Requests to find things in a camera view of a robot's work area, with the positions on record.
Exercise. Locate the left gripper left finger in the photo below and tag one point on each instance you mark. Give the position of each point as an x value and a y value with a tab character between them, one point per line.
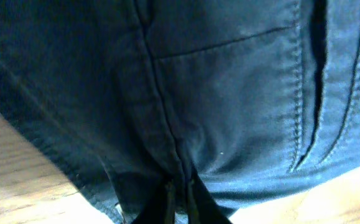
161	207

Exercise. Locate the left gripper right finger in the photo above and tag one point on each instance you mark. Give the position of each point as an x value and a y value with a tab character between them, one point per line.
201	207

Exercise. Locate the navy blue shorts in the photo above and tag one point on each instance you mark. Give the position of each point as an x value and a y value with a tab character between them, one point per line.
260	97

